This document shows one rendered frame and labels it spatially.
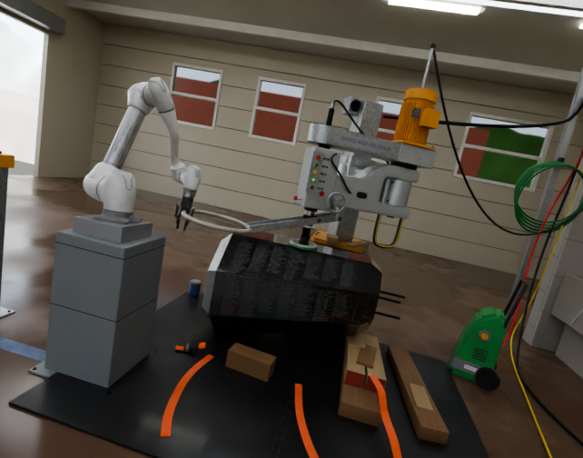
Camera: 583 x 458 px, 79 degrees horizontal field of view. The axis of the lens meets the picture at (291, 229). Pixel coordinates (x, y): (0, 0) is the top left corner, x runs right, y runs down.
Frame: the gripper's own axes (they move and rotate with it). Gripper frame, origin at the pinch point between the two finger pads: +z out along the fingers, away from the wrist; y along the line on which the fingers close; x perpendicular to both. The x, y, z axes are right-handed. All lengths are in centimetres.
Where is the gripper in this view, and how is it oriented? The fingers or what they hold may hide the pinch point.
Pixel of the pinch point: (182, 224)
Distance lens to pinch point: 254.9
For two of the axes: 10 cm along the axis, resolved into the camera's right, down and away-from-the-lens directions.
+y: 9.6, 2.6, 0.5
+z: -2.7, 9.5, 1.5
